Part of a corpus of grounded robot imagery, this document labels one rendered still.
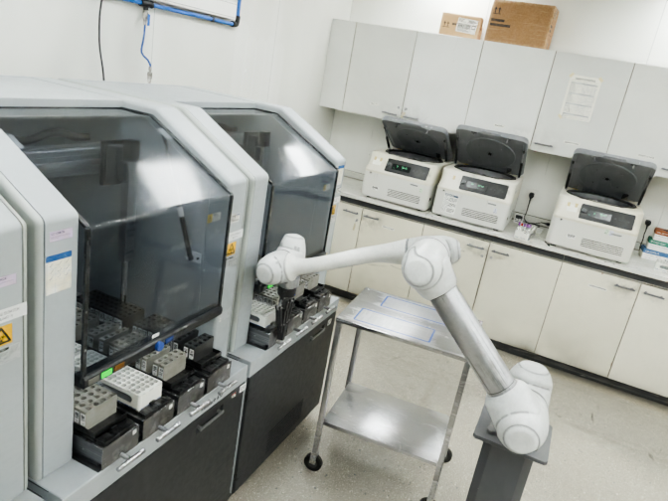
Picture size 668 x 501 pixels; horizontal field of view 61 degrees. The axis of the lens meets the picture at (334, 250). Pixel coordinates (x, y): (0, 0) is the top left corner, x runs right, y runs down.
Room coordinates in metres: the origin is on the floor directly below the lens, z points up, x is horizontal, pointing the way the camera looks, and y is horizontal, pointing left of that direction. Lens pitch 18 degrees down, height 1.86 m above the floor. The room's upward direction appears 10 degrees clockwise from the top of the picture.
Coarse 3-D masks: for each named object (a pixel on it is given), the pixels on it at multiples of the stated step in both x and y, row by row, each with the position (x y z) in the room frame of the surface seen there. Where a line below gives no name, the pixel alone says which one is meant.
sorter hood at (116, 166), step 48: (48, 144) 1.43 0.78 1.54; (96, 144) 1.57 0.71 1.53; (144, 144) 1.73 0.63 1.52; (96, 192) 1.38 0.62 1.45; (144, 192) 1.51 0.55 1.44; (192, 192) 1.66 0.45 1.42; (96, 240) 1.27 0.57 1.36; (144, 240) 1.43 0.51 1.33; (192, 240) 1.62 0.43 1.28; (96, 288) 1.28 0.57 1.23; (144, 288) 1.44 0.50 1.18; (192, 288) 1.64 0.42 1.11; (96, 336) 1.28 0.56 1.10; (144, 336) 1.45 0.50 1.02
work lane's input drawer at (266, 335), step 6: (252, 324) 2.06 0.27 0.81; (270, 324) 2.08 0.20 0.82; (252, 330) 2.05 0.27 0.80; (258, 330) 2.04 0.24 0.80; (264, 330) 2.04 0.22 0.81; (270, 330) 2.03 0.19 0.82; (276, 330) 2.07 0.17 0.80; (252, 336) 2.04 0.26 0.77; (258, 336) 2.03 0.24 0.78; (264, 336) 2.02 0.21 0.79; (270, 336) 2.03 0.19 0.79; (264, 342) 2.02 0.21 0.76; (270, 342) 2.03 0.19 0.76; (276, 342) 2.07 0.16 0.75; (282, 342) 2.07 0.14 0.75; (288, 342) 2.09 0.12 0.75
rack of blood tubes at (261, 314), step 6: (252, 300) 2.18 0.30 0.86; (252, 306) 2.13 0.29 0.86; (258, 306) 2.13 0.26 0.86; (264, 306) 2.14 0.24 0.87; (270, 306) 2.15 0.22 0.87; (252, 312) 2.07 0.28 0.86; (258, 312) 2.08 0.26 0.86; (264, 312) 2.09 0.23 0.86; (270, 312) 2.09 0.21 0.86; (252, 318) 2.13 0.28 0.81; (258, 318) 2.14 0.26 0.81; (264, 318) 2.05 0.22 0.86; (270, 318) 2.08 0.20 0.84; (258, 324) 2.06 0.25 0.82; (264, 324) 2.05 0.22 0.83
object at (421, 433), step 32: (352, 320) 2.25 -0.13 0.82; (384, 320) 2.31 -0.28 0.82; (416, 320) 2.37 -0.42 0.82; (480, 320) 2.51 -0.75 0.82; (352, 352) 2.66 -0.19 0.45; (448, 352) 2.11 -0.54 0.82; (352, 384) 2.64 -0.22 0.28; (320, 416) 2.25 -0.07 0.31; (352, 416) 2.35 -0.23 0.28; (384, 416) 2.40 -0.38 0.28; (416, 416) 2.44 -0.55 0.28; (448, 416) 2.50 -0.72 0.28; (416, 448) 2.18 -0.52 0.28; (448, 448) 2.50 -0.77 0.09
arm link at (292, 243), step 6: (288, 234) 2.08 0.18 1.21; (294, 234) 2.08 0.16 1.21; (282, 240) 2.06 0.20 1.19; (288, 240) 2.04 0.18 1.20; (294, 240) 2.04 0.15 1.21; (300, 240) 2.05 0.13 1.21; (282, 246) 2.04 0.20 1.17; (288, 246) 2.03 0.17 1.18; (294, 246) 2.03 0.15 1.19; (300, 246) 2.04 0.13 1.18; (294, 252) 2.01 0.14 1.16; (300, 252) 2.03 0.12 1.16
